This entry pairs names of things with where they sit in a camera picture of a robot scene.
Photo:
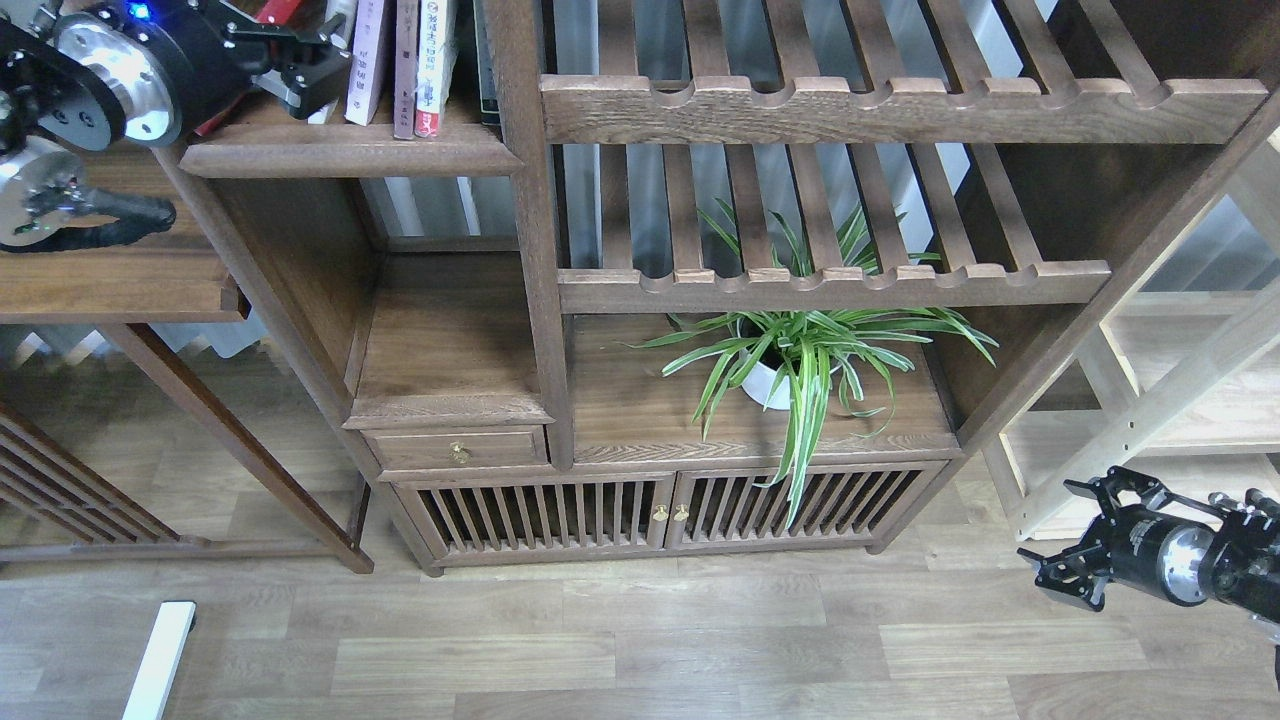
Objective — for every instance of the brown spine upright book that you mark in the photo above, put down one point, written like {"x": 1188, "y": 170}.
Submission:
{"x": 405, "y": 69}

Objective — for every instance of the yellow green cover book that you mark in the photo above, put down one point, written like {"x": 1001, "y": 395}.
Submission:
{"x": 340, "y": 17}

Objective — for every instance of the white red upright book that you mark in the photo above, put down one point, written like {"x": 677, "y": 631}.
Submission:
{"x": 435, "y": 63}

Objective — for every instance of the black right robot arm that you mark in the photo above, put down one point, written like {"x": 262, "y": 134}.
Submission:
{"x": 1241, "y": 566}

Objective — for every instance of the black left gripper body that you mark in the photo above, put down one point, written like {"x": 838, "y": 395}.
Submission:
{"x": 167, "y": 62}

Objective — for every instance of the red cover book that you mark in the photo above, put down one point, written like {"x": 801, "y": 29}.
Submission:
{"x": 291, "y": 14}

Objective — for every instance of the brass drawer knob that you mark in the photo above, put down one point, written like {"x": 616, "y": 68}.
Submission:
{"x": 459, "y": 454}

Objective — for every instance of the dark wooden bookshelf cabinet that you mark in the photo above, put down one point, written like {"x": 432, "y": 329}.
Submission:
{"x": 1024, "y": 162}

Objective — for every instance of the green spider plant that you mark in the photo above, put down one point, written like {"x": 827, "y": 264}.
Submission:
{"x": 854, "y": 335}

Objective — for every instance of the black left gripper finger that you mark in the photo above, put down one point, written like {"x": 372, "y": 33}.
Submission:
{"x": 306, "y": 77}
{"x": 242, "y": 29}

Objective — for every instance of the white bar on floor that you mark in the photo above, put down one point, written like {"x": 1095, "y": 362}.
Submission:
{"x": 160, "y": 661}

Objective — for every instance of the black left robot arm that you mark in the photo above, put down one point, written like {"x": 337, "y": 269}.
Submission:
{"x": 85, "y": 75}

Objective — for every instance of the light wooden shelf rack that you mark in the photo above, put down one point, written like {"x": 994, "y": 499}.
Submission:
{"x": 1185, "y": 382}

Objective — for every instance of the white plant pot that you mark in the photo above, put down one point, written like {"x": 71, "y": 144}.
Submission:
{"x": 787, "y": 362}

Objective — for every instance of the pale lavender white book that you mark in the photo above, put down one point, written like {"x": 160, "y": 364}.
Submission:
{"x": 371, "y": 36}

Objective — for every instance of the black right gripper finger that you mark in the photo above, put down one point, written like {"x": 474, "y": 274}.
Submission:
{"x": 1152, "y": 493}
{"x": 1077, "y": 575}

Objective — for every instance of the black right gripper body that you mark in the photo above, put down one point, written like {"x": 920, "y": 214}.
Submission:
{"x": 1156, "y": 553}

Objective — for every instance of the dark thin upright book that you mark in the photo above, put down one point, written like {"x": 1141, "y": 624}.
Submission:
{"x": 486, "y": 81}

